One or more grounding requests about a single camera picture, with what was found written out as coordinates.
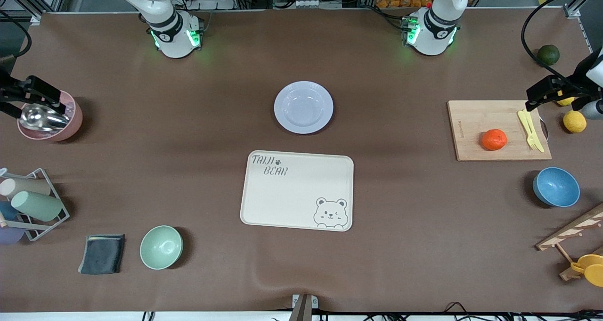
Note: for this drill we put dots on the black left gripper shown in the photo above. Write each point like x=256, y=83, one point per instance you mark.
x=571, y=85

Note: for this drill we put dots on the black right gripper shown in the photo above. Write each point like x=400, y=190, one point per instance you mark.
x=5, y=91

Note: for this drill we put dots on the orange fruit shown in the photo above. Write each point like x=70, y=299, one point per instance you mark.
x=494, y=140

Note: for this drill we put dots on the pale lavender plate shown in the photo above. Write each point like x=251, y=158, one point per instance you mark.
x=304, y=108

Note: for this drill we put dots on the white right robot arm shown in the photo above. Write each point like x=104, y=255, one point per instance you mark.
x=172, y=38

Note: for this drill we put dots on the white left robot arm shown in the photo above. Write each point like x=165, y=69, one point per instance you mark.
x=435, y=33

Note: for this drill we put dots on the yellow lemon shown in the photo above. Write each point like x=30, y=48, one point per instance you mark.
x=566, y=101
x=574, y=121

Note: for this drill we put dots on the silver metal scoop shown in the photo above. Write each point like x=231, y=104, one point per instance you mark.
x=40, y=118

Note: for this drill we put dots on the green lime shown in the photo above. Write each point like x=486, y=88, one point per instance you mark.
x=549, y=55

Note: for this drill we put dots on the yellow plastic fork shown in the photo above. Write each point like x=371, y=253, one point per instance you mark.
x=531, y=132

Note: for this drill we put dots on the pink bowl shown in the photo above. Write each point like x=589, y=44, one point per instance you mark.
x=73, y=123

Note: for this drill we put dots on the wooden cutting board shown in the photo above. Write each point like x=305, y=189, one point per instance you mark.
x=476, y=118

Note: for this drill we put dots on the beige cup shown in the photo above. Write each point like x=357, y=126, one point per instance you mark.
x=28, y=186

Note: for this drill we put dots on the blue bowl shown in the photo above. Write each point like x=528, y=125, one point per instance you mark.
x=557, y=187

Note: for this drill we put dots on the mint green cup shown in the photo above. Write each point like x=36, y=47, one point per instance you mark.
x=37, y=206

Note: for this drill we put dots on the blue cup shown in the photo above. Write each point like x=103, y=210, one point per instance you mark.
x=7, y=211

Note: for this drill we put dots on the purple cup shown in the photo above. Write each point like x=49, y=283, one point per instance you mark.
x=9, y=236

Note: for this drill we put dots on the wooden peg rack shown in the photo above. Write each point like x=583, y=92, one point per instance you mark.
x=572, y=229

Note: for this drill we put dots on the dark grey folded cloth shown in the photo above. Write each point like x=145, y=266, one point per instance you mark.
x=101, y=254

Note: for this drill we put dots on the yellow mug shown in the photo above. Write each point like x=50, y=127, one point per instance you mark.
x=592, y=270

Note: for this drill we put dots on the mint green bowl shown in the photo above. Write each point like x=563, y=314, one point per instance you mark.
x=161, y=247

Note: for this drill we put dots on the cream bear print tray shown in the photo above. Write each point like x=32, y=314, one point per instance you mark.
x=292, y=193

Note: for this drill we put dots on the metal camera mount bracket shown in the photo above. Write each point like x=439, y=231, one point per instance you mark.
x=304, y=307

